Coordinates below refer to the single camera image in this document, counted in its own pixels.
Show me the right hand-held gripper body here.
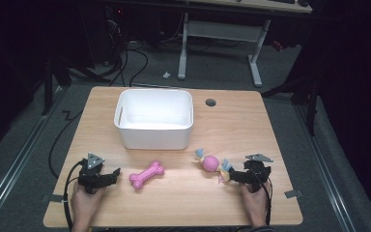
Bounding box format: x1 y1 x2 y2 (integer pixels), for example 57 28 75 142
243 153 274 193

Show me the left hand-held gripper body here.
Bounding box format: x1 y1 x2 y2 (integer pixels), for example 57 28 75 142
77 153 111 195

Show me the pink ball rope toy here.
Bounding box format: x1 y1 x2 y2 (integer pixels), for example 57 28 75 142
193 148 234 184

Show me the pink bone chew toy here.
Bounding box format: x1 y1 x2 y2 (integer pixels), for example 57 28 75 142
128 160 166 190

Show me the white plastic bin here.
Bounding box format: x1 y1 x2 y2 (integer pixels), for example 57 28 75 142
113 88 195 151

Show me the person's left hand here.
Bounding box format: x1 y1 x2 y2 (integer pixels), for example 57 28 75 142
70 182 106 228

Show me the person's right hand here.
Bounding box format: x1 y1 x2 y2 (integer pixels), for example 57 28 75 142
239 181 271 228

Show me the grey tape piece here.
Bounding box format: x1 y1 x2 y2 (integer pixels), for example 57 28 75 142
283 188 303 199
41 193 66 204

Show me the black metal stand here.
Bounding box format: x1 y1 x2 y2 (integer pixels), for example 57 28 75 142
261 61 321 137
41 52 112 116

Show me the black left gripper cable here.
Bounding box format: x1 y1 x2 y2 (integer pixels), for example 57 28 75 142
63 159 85 231

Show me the black floor cable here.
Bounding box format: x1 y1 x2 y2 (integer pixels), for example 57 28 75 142
47 109 85 180

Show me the metal floor rail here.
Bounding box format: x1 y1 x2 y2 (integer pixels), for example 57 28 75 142
0 86 66 224
293 102 357 232

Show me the bundle of black cables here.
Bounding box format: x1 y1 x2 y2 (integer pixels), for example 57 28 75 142
106 13 150 88

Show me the grey metal frame desk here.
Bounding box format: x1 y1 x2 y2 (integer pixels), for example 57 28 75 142
176 0 313 89

